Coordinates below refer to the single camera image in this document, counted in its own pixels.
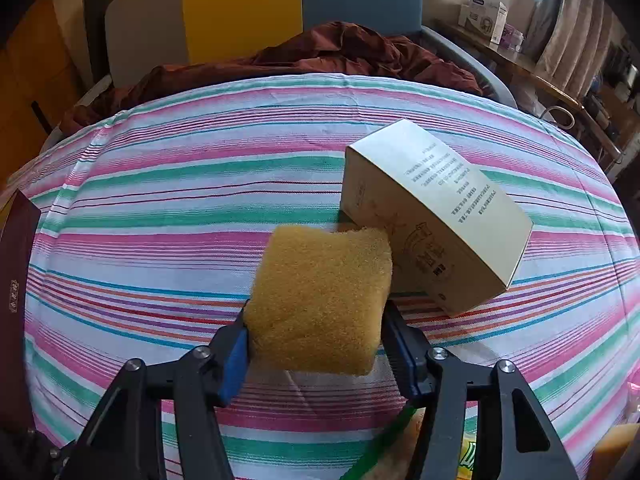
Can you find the maroon cloth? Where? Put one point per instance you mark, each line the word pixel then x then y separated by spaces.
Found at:
pixel 325 50

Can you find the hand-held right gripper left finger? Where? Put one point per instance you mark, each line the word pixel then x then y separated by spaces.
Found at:
pixel 235 365

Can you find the dark red flat box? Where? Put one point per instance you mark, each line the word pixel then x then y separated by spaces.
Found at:
pixel 17 285

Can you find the wooden desk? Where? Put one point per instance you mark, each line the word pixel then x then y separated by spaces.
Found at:
pixel 530 67

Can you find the large clear snack packet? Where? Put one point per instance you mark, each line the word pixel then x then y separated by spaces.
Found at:
pixel 395 450

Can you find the striped bedsheet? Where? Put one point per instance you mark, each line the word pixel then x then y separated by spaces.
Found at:
pixel 175 210

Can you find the white printed box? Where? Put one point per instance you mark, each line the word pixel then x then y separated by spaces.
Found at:
pixel 482 15

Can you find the beige cardboard box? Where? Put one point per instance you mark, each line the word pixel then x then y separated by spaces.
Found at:
pixel 440 210

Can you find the beige curtain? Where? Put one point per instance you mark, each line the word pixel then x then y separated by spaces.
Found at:
pixel 575 35

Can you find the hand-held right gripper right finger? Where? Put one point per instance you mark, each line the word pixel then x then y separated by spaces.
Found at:
pixel 400 355

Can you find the yellow sponge piece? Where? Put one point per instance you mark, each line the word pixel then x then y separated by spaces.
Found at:
pixel 610 452

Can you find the yellow sponge block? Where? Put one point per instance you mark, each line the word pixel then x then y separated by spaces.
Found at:
pixel 320 300

